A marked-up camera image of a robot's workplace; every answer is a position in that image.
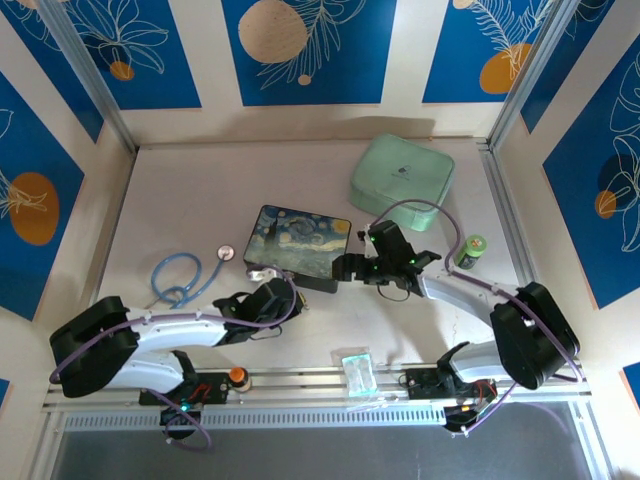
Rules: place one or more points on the blue stethoscope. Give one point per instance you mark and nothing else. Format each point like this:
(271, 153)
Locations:
(172, 262)

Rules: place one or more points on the starry night print box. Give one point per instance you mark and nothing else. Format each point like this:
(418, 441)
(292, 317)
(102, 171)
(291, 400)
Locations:
(295, 245)

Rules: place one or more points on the mint green zipper case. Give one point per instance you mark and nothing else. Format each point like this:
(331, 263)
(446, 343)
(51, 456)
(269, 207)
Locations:
(402, 180)

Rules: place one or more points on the perforated metal strip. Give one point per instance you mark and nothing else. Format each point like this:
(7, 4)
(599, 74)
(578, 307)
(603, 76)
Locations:
(300, 419)

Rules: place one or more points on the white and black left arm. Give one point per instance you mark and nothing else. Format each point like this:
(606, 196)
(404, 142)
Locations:
(170, 332)

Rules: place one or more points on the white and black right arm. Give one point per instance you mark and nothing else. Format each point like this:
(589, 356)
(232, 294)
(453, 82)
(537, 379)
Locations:
(460, 290)

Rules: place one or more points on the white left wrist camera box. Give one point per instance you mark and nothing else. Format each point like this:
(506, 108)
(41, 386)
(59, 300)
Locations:
(261, 274)

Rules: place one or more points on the green black small bottle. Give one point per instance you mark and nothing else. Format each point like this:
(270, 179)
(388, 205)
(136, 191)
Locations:
(471, 252)

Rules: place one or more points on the aluminium mounting rail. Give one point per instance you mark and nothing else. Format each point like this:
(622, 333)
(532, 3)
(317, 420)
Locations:
(300, 378)

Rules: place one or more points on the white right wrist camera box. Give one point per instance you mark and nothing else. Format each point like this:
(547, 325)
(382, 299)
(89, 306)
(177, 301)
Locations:
(366, 235)

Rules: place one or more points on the orange cap small bottle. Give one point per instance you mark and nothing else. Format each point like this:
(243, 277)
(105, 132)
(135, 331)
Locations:
(239, 377)

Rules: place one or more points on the clear plastic bag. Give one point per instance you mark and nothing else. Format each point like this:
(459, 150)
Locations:
(357, 372)

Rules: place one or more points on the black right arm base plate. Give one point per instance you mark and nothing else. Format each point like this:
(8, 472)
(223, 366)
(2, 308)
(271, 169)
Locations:
(422, 382)

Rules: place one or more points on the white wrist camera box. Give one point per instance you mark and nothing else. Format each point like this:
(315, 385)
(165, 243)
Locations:
(366, 235)
(261, 274)

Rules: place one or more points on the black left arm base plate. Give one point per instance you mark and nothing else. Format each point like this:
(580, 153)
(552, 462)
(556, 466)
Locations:
(215, 387)

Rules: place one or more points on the aluminium frame post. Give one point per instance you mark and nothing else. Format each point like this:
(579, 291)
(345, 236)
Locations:
(95, 80)
(535, 65)

